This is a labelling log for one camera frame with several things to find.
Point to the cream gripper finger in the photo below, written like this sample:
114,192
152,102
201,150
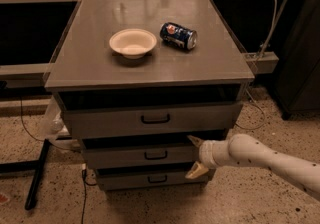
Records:
195,140
197,170

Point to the blue pepsi soda can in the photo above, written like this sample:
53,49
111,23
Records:
178,35

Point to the grey top drawer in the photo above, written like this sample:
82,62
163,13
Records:
119,122

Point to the grey drawer cabinet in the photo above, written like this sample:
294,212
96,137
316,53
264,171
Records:
89,75

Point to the clear plastic bag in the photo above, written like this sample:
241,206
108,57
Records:
52,127

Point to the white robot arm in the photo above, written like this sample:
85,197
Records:
242,150

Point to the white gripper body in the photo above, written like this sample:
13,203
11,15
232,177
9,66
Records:
205,155

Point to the grey drawer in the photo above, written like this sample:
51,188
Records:
119,122
147,176
144,150

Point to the black metal stand leg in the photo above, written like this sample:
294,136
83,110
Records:
36,166

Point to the dark cabinet at right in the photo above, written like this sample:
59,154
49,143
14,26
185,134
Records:
296,81

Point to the grey bottom drawer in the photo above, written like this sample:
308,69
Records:
147,176

